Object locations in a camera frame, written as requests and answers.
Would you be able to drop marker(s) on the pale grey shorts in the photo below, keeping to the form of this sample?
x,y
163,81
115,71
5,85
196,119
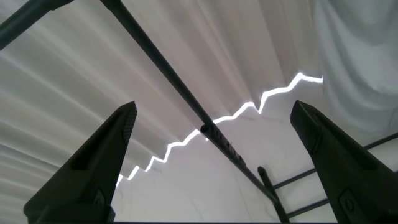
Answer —
x,y
357,46

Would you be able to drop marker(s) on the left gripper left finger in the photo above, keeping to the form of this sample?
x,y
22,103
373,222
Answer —
x,y
90,174

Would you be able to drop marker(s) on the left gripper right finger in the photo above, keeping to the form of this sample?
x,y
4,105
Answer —
x,y
348,174

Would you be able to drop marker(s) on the black clothes rack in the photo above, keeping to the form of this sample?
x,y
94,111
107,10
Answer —
x,y
174,82

